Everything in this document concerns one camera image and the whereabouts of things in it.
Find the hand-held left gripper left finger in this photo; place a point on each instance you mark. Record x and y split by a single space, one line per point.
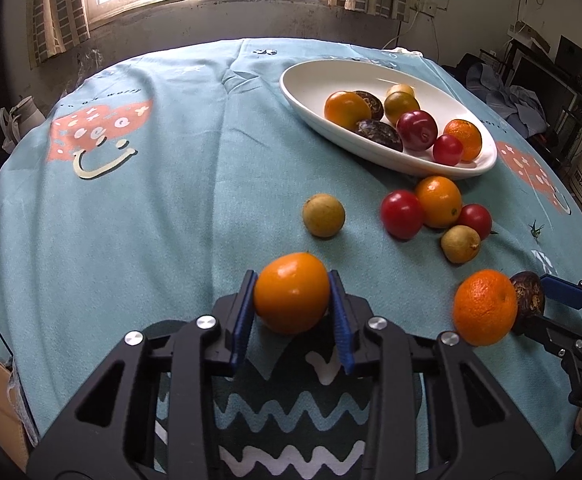
243 320

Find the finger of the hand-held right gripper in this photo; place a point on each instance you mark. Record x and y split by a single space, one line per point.
563 292
546 332

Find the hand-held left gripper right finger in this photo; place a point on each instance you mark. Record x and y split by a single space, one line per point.
342 325

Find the dark purple passion fruit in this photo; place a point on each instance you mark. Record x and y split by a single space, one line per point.
528 293
378 132
372 102

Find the smooth orange tomato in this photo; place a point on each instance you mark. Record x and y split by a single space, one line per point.
292 292
347 108
439 201

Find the large orange mandarin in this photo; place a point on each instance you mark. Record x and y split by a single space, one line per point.
466 137

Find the red plum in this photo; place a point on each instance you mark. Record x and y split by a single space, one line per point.
417 130

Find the yellow-green tomato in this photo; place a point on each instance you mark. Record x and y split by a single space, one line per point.
401 107

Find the small yellow round fruit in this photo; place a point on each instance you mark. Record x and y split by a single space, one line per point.
400 90

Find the white oval plate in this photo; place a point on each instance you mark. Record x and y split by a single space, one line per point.
321 80

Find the green tomato calyx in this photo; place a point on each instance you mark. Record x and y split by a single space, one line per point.
537 230

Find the light blue printed tablecloth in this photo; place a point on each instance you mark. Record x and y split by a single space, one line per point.
171 185

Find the pile of blue-grey clothes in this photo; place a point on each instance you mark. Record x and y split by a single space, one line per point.
506 95

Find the dark monitor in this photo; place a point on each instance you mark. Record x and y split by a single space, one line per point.
546 82

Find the black speaker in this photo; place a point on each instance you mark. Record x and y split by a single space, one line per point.
571 55

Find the white jug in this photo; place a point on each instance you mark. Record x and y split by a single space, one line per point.
23 119

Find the wall power strip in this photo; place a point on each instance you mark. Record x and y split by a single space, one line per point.
425 7

